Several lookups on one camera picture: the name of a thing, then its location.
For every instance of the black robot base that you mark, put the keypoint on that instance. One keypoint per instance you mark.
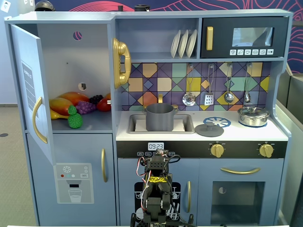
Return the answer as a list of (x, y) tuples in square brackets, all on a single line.
[(139, 221)]

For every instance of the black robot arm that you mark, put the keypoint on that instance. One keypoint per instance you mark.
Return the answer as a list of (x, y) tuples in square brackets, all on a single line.
[(156, 191)]

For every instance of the dark helmet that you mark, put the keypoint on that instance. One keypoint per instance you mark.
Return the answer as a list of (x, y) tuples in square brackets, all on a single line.
[(44, 6)]

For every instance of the gray toy sink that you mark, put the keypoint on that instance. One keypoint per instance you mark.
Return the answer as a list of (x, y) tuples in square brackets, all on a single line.
[(132, 123)]

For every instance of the yellow red toy mango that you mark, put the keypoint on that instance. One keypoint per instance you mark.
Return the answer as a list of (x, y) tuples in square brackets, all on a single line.
[(60, 106)]

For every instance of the gray plastic pot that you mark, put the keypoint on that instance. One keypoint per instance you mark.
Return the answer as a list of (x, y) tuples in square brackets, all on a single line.
[(159, 118)]

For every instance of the green toy pineapple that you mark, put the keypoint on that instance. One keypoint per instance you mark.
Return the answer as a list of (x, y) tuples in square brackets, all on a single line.
[(75, 120)]

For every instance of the white toy plate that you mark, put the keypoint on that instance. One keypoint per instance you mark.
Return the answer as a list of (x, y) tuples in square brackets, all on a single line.
[(191, 45), (182, 46), (174, 46)]

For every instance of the black round container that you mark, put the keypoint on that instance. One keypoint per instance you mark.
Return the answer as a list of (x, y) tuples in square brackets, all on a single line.
[(141, 8)]

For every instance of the gold toy faucet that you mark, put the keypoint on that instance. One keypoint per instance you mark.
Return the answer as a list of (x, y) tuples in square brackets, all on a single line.
[(160, 98)]

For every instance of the yellow toy banana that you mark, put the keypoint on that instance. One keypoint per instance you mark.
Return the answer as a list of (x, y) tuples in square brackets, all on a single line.
[(56, 115)]

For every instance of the toy microwave oven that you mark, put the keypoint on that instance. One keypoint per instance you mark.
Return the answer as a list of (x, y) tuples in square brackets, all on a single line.
[(220, 35)]

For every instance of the steel pot with lid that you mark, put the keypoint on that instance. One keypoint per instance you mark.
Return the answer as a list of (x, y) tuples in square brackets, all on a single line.
[(253, 118)]

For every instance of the metal ladle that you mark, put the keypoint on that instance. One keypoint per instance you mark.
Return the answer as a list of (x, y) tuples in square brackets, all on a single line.
[(228, 97)]

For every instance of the white wall outlet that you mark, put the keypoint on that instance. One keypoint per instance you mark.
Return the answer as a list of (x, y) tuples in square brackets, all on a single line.
[(29, 2), (6, 6)]

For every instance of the metal slotted spatula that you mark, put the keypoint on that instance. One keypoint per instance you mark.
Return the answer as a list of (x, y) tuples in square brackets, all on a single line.
[(208, 99)]

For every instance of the black floor disc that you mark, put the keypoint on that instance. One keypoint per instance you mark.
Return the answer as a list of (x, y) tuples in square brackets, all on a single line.
[(3, 135)]

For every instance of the small wrist camera board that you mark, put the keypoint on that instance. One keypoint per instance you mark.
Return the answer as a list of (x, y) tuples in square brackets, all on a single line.
[(161, 152)]

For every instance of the metal serving spoon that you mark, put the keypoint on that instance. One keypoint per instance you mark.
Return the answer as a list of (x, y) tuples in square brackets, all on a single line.
[(247, 97)]

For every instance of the purple toy grapes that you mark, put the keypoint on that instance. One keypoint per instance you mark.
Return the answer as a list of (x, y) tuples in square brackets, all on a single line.
[(85, 107)]

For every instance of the gold toy telephone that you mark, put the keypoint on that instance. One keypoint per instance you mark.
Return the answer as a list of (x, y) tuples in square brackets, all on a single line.
[(118, 50)]

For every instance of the blue toy kitchen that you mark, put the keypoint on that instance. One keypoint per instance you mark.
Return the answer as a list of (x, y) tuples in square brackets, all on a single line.
[(82, 146)]

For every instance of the blue oven door with window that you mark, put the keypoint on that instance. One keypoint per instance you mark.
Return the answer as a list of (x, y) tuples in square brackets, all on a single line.
[(206, 189)]

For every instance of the blue dishwasher door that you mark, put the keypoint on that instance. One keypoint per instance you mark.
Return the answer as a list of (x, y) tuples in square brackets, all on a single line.
[(125, 179)]

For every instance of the dark toy grapes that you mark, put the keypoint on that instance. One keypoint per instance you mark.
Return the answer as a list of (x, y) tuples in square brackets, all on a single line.
[(95, 98)]

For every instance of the metal skimmer spoon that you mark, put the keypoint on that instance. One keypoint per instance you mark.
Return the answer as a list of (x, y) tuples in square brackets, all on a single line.
[(189, 99)]

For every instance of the orange toy fruit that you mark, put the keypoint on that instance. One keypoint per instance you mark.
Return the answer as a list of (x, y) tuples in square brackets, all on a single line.
[(108, 96)]

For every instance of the blue shopping list cabinet door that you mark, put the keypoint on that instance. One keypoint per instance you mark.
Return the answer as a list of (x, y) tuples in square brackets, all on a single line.
[(23, 47)]

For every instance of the orange red toy mango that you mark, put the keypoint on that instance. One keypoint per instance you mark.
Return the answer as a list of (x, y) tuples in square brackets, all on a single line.
[(74, 97)]

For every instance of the gray pot lid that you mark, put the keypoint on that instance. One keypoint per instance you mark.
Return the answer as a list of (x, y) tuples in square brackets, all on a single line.
[(209, 131)]

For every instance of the red toy tomato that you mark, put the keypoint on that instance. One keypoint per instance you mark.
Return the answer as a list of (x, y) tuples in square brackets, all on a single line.
[(103, 106)]

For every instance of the small black object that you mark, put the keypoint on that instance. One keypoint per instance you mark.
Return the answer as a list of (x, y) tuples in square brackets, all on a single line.
[(120, 8)]

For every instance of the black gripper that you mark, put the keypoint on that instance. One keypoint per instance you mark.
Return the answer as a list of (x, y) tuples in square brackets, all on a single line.
[(161, 152)]

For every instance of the blue ice dispenser door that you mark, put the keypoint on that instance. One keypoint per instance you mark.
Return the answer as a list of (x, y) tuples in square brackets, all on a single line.
[(42, 189)]

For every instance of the gold stove knob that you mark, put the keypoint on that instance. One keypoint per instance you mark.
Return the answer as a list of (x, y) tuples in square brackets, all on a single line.
[(217, 150), (266, 150)]

